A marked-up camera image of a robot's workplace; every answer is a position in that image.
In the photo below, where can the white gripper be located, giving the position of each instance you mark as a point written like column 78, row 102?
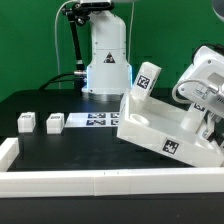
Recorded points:
column 203, row 83

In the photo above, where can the white square tabletop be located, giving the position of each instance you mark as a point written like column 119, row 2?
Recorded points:
column 155, row 125

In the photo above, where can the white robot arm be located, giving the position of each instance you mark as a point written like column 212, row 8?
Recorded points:
column 109, row 75

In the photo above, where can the white AprilTag base sheet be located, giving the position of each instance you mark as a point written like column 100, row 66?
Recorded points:
column 92, row 119

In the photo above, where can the white U-shaped obstacle fence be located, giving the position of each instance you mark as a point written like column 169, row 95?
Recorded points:
column 103, row 182

